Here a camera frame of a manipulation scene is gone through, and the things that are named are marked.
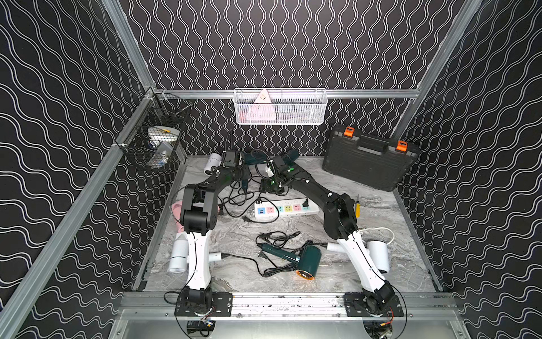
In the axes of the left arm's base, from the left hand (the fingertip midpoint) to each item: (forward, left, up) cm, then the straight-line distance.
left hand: (245, 168), depth 106 cm
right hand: (-10, -10, -3) cm, 15 cm away
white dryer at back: (+6, +17, -2) cm, 19 cm away
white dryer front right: (-37, -58, -2) cm, 68 cm away
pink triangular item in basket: (+10, -8, +27) cm, 30 cm away
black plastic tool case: (-3, -57, +12) cm, 58 cm away
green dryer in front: (-42, -31, -4) cm, 52 cm away
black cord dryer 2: (-25, -3, -7) cm, 26 cm away
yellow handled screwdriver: (-16, -55, -6) cm, 57 cm away
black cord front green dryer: (-34, -20, -6) cm, 40 cm away
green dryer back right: (+12, -23, -2) cm, 26 cm away
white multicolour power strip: (-20, -16, -4) cm, 26 cm away
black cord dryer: (-17, -30, -4) cm, 35 cm away
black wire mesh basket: (-10, +31, +26) cm, 42 cm away
